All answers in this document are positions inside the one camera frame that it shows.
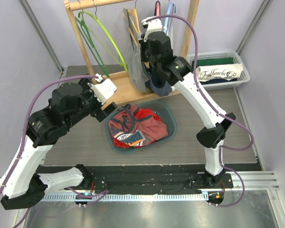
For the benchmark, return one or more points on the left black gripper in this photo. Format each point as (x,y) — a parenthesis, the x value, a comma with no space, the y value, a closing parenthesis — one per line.
(100,114)

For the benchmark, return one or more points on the rust red printed tank top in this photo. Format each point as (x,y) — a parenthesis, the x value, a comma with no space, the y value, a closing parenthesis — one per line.
(137,128)

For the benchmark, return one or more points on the grey tank top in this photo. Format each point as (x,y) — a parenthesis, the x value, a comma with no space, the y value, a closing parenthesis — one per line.
(135,69)

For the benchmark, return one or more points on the dark green hanger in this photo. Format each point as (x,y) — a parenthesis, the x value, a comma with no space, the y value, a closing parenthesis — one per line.
(87,34)

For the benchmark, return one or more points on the yellow wooden hanger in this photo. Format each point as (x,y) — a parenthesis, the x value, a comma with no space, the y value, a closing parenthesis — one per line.
(132,24)

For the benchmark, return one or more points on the lime green hanger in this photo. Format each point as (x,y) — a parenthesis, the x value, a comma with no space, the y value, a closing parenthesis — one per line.
(120,60)

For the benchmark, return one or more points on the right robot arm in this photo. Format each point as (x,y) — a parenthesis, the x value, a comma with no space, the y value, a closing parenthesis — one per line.
(177,72)

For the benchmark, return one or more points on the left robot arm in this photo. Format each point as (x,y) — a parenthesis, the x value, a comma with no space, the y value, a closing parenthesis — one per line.
(75,99)

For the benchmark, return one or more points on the navy tank top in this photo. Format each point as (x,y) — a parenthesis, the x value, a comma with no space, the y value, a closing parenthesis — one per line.
(159,88)

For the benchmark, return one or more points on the white tank top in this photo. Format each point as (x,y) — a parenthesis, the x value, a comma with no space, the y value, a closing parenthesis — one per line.
(168,25)

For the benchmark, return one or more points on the pink hanger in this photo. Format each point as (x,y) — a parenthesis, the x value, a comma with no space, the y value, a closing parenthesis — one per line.
(157,10)

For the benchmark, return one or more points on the wooden clothes rack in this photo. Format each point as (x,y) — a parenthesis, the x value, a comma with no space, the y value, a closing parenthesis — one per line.
(126,92)

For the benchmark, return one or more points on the grey plastic basin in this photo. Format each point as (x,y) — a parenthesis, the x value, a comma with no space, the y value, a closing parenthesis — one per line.
(136,126)

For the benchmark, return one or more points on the navy folded cloth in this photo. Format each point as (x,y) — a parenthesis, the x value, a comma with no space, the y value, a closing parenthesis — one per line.
(217,81)

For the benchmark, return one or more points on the green folded cloth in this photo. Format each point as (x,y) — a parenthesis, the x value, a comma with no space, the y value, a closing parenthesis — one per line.
(214,62)

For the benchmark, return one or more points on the white printed folded cloth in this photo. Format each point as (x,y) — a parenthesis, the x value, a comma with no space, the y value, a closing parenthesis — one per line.
(230,71)

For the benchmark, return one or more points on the white plastic basket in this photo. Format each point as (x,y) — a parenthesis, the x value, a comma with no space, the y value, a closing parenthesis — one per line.
(244,77)

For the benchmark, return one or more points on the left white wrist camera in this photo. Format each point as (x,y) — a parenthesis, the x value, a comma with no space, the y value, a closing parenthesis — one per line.
(104,89)

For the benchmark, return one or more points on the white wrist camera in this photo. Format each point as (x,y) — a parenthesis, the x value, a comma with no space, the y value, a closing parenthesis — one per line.
(151,25)
(104,89)

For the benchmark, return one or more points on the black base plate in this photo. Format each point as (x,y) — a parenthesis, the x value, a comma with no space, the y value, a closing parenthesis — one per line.
(175,179)

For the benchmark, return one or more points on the white slotted cable duct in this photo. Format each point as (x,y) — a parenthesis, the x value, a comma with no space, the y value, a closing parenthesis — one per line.
(72,197)

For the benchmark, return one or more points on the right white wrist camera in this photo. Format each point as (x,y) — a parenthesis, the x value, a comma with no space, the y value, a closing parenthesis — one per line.
(151,25)

